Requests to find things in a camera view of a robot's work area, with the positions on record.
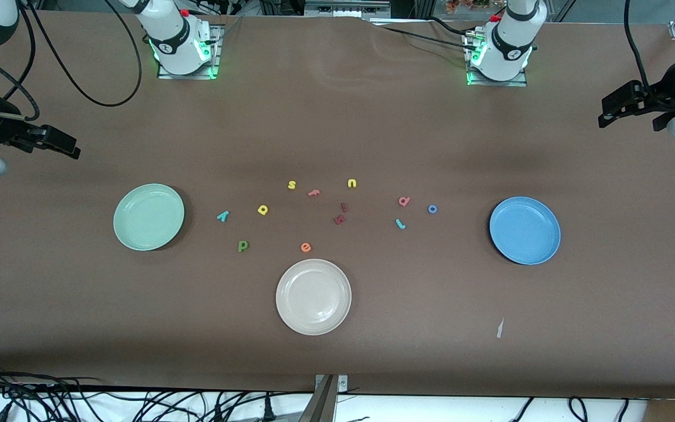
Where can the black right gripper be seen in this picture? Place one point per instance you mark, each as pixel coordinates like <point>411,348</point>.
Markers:
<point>2,126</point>

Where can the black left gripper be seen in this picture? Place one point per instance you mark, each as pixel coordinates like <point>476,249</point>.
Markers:
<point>663,97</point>

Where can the teal letter y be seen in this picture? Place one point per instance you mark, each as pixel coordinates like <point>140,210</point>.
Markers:
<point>223,216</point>

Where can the green letter p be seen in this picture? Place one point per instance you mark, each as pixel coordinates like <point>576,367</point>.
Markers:
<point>243,245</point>

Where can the yellow letter a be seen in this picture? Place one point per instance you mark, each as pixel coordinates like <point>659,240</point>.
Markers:
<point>262,209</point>

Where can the pink letter d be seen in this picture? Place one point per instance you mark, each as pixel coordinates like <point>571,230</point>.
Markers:
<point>404,201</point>

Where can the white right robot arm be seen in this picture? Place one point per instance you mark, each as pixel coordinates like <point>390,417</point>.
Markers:
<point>176,44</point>

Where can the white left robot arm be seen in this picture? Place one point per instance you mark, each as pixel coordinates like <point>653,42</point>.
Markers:
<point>507,47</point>

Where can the green plate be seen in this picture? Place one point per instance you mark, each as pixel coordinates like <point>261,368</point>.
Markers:
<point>149,217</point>

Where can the blue plate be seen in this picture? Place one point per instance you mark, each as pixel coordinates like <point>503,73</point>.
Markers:
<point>525,230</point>

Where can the artificial flowers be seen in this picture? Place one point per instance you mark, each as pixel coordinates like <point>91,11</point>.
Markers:
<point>472,4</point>

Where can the brown table cover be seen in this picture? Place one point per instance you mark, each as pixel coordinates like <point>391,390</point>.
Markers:
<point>372,117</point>

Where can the small white paper scrap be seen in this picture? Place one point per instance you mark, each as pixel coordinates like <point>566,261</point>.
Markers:
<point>500,328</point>

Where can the dark red letter k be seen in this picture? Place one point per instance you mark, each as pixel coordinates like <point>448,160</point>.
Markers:
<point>340,220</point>

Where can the grey equipment box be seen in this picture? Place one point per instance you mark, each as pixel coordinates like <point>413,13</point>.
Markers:
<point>346,7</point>

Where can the beige plate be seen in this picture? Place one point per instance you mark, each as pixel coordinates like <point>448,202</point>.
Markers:
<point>313,296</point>

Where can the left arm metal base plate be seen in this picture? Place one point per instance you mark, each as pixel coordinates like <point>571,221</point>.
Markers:
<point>519,83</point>

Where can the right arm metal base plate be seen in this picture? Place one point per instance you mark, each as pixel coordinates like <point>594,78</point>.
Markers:
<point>217,55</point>

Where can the metal table edge bracket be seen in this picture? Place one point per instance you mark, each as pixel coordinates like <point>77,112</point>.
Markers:
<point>329,401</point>

